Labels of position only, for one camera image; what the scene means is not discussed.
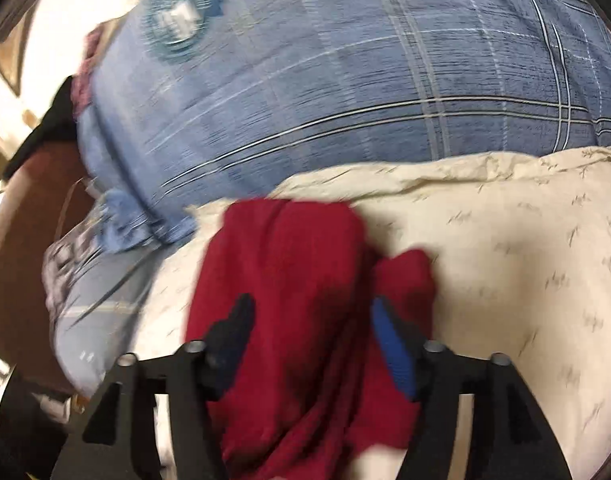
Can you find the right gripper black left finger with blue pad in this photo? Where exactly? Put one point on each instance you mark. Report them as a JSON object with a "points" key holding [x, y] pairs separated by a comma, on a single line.
{"points": [[116, 436]]}

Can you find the dark red knit sweater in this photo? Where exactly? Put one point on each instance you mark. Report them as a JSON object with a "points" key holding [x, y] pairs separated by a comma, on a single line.
{"points": [[313, 391]]}

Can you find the grey blue bedsheet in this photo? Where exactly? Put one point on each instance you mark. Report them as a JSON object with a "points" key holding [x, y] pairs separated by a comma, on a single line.
{"points": [[93, 299]]}

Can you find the cream leaf-print pillow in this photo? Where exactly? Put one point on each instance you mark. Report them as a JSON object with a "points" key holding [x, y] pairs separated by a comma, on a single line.
{"points": [[521, 248]]}

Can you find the brown wooden headboard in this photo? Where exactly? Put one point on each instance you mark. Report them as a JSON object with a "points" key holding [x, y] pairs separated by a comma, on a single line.
{"points": [[43, 199]]}

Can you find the black cloth on headboard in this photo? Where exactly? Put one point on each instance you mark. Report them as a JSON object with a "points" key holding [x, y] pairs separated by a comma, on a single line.
{"points": [[57, 125]]}

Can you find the maroon patterned pillow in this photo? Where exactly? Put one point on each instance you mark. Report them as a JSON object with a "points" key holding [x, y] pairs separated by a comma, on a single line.
{"points": [[96, 42]]}

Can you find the blue plaid pillow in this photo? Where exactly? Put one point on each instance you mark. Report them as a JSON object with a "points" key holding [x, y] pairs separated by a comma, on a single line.
{"points": [[195, 100]]}

